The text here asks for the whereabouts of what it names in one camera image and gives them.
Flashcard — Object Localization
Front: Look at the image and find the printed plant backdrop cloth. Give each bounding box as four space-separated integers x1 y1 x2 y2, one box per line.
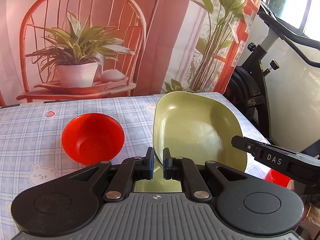
0 0 269 106

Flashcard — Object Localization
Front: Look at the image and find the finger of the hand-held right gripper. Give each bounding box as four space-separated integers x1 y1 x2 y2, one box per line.
231 135 262 159

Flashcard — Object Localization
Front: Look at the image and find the window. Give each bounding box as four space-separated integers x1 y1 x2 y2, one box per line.
274 0 320 34

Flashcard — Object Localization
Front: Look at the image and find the blue checked tablecloth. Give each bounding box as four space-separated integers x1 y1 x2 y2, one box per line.
0 92 275 232

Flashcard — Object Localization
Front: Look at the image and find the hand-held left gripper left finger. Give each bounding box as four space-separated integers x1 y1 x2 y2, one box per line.
69 147 155 202

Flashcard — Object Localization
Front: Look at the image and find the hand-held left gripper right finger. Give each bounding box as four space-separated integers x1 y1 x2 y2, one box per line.
162 148 248 202

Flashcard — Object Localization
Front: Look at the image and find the black exercise bike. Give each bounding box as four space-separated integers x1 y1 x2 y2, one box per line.
222 11 320 160

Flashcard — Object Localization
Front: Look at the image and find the green plate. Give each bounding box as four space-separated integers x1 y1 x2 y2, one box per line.
134 92 248 193

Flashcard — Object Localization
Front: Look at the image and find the red bowl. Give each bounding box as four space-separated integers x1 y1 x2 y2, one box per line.
62 113 125 166
264 169 293 184

